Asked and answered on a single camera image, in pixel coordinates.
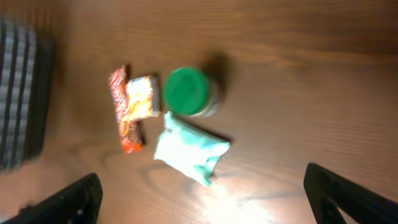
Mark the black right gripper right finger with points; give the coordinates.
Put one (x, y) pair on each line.
(328, 192)

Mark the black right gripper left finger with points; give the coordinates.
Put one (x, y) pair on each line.
(78, 203)

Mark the red Top chocolate bar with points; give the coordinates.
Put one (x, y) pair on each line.
(128, 128)

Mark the teal wet wipes pack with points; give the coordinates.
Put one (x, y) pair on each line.
(189, 150)

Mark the orange tissue packet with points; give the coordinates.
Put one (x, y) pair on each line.
(143, 94)

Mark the green lid jar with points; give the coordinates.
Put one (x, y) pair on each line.
(191, 92)

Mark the grey plastic basket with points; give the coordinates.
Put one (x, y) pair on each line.
(26, 75)

